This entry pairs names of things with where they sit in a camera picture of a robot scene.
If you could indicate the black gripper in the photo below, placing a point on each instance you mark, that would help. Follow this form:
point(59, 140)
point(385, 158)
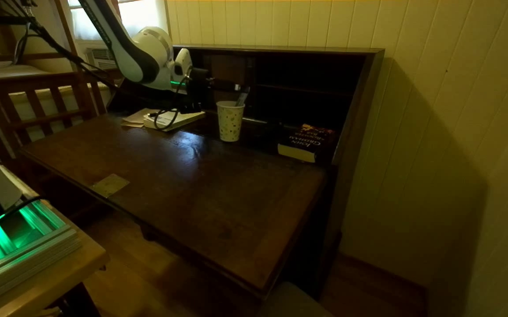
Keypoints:
point(193, 93)

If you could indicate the grey marker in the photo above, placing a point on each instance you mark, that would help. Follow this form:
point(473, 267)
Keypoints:
point(242, 96)

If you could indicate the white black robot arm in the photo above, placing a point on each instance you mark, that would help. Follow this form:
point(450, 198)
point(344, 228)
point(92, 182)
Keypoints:
point(154, 73)

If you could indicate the speckled white paper cup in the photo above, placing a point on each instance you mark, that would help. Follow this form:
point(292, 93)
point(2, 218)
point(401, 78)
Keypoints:
point(230, 115)

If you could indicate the white paperback book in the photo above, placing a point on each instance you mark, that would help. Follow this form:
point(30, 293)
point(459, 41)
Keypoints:
point(170, 121)

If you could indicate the dark wooden secretary desk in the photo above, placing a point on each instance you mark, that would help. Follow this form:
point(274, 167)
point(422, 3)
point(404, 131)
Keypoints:
point(240, 211)

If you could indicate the white window air conditioner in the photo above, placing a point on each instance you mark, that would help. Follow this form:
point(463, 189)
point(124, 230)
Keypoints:
point(101, 59)

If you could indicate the dark John Grisham paperback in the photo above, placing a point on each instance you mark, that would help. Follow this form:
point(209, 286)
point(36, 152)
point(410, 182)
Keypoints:
point(307, 144)

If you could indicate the small yellow sticky note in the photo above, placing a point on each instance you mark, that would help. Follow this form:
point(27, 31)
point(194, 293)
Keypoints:
point(110, 186)

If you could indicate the green lit electronics box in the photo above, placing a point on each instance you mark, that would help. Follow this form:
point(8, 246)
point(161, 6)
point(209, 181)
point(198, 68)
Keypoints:
point(32, 235)

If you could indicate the light wooden side table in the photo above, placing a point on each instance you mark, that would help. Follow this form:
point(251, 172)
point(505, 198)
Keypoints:
point(39, 292)

